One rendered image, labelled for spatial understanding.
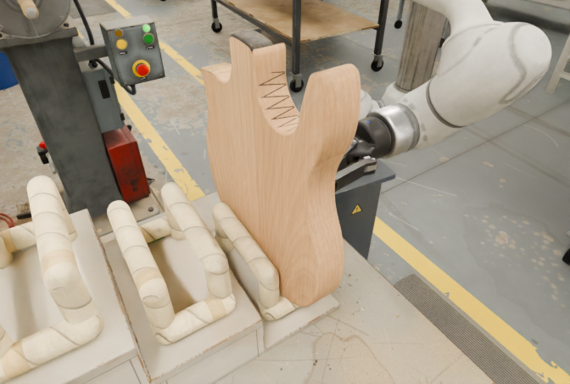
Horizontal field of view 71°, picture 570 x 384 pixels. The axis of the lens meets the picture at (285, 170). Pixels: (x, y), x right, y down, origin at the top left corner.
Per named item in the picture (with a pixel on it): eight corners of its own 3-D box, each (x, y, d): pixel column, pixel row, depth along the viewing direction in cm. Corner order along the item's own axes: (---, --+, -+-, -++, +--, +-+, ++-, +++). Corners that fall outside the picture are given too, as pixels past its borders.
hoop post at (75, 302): (71, 325, 46) (41, 273, 41) (100, 311, 48) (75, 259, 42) (77, 347, 44) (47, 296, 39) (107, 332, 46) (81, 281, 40)
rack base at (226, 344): (112, 278, 73) (97, 244, 67) (197, 242, 80) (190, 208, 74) (164, 415, 54) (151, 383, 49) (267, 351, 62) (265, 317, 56)
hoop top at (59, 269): (31, 194, 53) (21, 175, 51) (57, 186, 54) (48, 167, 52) (52, 304, 40) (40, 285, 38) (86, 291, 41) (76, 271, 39)
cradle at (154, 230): (118, 245, 66) (113, 231, 64) (182, 219, 71) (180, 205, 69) (123, 258, 64) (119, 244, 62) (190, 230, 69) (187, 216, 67)
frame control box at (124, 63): (94, 82, 155) (73, 14, 139) (148, 70, 164) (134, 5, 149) (110, 108, 139) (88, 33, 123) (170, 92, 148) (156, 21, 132)
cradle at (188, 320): (153, 335, 54) (148, 321, 52) (229, 295, 59) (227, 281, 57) (162, 355, 51) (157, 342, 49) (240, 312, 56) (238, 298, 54)
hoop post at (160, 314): (152, 330, 55) (136, 287, 49) (174, 319, 56) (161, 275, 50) (159, 348, 52) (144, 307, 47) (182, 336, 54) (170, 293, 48)
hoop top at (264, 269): (210, 215, 73) (208, 202, 71) (226, 209, 74) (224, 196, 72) (264, 294, 59) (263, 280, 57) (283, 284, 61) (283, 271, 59)
